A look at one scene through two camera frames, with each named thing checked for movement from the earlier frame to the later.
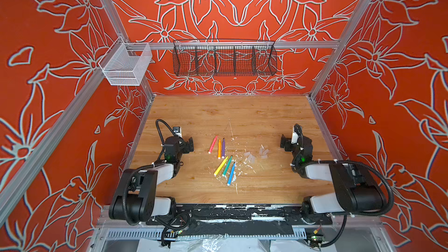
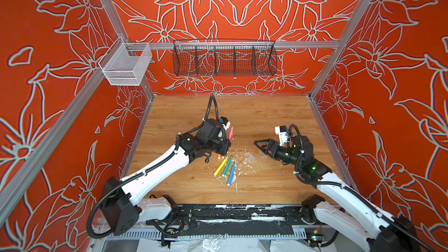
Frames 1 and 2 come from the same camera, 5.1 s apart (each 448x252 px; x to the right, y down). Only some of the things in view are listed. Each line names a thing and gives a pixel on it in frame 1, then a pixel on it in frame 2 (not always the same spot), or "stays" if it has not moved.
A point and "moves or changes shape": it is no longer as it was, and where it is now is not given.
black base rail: x=193 y=220 stays
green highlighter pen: x=227 y=167 stays
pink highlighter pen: x=213 y=144 moves or changes shape
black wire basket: x=207 y=58 stays
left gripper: x=187 y=146 to x=226 y=143
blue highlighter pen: x=231 y=174 stays
